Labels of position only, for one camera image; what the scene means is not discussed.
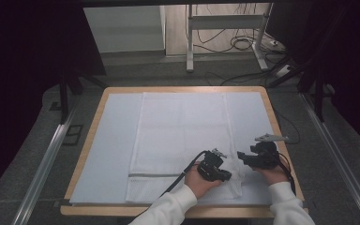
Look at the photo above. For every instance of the black floor socket plate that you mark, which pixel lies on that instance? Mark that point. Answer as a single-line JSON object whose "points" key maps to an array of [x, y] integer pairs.
{"points": [[72, 135]]}

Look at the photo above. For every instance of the white cabinet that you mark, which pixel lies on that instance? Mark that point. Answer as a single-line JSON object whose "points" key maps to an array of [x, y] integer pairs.
{"points": [[123, 29]]}

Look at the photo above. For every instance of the person's right hand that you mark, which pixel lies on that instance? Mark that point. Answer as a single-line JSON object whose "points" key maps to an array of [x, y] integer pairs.
{"points": [[273, 176]]}

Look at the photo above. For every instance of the white table mat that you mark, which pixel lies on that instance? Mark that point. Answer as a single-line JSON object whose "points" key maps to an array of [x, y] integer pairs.
{"points": [[112, 150]]}

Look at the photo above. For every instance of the dark curtain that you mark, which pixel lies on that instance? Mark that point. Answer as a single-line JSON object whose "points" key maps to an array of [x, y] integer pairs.
{"points": [[353, 62], [15, 78]]}

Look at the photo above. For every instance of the white metal desk frame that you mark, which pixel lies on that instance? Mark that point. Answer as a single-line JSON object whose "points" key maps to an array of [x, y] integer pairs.
{"points": [[228, 22]]}

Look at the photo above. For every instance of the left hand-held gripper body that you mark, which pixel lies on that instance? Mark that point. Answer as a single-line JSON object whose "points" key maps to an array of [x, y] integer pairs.
{"points": [[211, 165]]}

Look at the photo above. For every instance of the white towel with grey stripe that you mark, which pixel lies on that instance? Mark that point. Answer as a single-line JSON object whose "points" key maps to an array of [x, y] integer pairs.
{"points": [[181, 131]]}

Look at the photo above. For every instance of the white power strip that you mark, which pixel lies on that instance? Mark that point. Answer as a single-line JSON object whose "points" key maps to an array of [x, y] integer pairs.
{"points": [[283, 70]]}

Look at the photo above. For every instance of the person's left hand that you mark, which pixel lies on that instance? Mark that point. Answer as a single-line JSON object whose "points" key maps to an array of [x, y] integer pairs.
{"points": [[198, 184]]}

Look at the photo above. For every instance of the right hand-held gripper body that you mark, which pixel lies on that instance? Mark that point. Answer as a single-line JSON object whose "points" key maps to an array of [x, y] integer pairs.
{"points": [[265, 154]]}

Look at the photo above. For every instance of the black metal stand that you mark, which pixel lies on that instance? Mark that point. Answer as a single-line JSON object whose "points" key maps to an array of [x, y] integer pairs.
{"points": [[318, 93], [64, 97]]}

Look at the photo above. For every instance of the wooden table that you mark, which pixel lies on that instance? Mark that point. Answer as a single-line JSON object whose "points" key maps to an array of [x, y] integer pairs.
{"points": [[84, 156]]}

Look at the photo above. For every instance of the aluminium floor rail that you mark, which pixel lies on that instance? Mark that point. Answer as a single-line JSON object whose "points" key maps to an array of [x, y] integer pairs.
{"points": [[337, 150], [43, 168]]}

